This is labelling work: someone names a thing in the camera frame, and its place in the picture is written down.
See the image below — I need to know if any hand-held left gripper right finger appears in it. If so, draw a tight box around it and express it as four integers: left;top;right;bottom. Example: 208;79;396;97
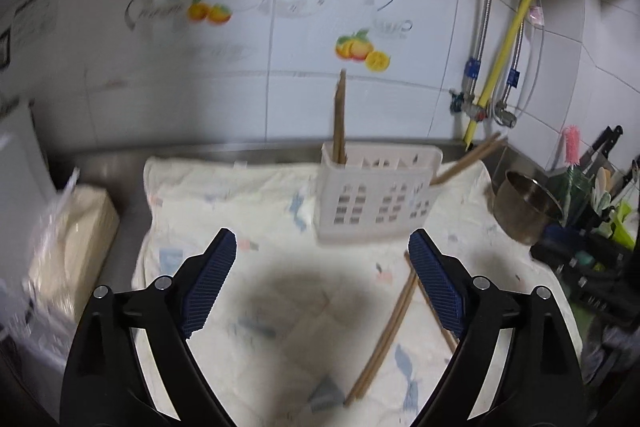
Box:
407;228;587;427

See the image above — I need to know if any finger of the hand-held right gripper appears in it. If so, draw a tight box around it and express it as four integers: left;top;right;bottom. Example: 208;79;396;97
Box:
531;243;597;277
542;224;601;245

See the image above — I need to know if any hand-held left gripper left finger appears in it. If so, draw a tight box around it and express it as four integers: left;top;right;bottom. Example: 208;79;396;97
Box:
60;227;238;427

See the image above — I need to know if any cream plastic chopstick holder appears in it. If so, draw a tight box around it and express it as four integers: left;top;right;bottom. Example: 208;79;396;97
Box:
314;140;444;246

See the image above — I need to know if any stainless steel pot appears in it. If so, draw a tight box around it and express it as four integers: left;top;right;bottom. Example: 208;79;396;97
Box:
492;169;566;246

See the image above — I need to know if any green glass jar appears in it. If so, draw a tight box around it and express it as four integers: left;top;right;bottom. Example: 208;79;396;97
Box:
550;164;598;228

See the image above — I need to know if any green plastic rack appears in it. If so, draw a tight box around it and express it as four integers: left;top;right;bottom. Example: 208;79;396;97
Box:
595;199;640;250

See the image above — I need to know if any white plastic spoon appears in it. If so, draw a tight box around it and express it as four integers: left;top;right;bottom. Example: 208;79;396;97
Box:
594;167;612;210

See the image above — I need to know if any cream quilted printed mat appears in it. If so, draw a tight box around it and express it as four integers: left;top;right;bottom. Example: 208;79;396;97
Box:
131;154;582;427

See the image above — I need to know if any pink bottle brush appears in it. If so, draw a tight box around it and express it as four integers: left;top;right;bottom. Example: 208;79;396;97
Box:
562;124;582;168

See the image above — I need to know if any beige tissue pack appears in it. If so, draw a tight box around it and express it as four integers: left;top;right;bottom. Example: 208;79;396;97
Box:
29;184;121;324

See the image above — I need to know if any clear plastic bag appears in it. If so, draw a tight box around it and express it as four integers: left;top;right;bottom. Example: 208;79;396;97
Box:
20;167;81;303

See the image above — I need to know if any black handled kitchen knife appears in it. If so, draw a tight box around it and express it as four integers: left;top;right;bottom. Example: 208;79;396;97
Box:
612;156;640;202
580;125;624;168

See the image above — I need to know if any metal water valve red handle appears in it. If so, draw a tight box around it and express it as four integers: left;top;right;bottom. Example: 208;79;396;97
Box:
449;89;487;122

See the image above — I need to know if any white plastic hose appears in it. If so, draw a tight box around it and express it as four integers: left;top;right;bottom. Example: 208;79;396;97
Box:
520;0;551;118

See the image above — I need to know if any short braided metal hose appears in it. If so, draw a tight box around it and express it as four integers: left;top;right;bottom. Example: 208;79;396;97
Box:
499;14;527;108

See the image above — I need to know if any yellow gas hose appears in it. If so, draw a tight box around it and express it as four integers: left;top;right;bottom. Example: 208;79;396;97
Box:
462;0;544;148

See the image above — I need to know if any long braided metal hose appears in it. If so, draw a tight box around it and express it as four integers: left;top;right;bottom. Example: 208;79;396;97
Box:
469;0;497;104

